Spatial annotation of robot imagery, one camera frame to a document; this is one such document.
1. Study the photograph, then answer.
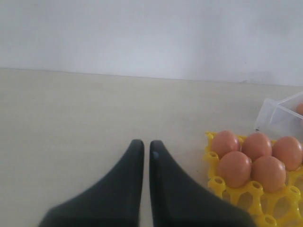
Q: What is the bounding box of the yellow plastic egg tray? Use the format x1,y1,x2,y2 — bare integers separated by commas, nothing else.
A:
204,131,303,227

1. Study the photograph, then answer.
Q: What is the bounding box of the brown egg bin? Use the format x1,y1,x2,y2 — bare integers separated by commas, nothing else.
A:
251,156,286,193
216,151,252,188

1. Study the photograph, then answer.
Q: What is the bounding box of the clear plastic bin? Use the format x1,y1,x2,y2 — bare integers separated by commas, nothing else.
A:
253,92,303,141

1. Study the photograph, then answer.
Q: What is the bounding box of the brown egg bin front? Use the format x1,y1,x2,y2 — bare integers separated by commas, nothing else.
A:
251,156,286,193

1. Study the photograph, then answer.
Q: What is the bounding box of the brown egg left cluster middle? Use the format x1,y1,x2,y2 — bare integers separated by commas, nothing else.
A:
295,103,303,116

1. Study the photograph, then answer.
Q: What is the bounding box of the left gripper black idle right finger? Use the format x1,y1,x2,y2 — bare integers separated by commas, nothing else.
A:
149,140,256,227

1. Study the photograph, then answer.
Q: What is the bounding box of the left gripper black idle left finger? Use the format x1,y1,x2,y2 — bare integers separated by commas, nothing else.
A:
39,140,144,227

